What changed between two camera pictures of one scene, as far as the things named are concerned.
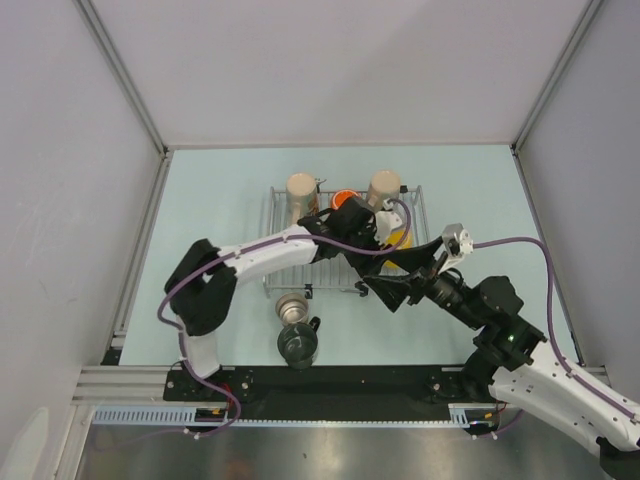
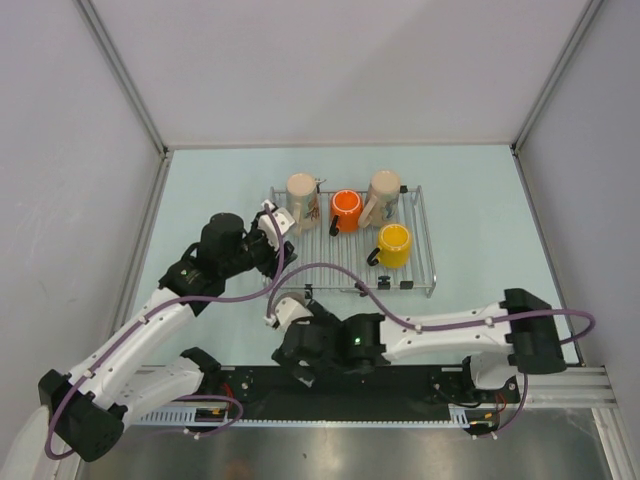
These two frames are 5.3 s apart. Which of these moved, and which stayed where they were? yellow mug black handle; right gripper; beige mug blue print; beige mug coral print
Moved: right gripper
Stayed: yellow mug black handle; beige mug coral print; beige mug blue print
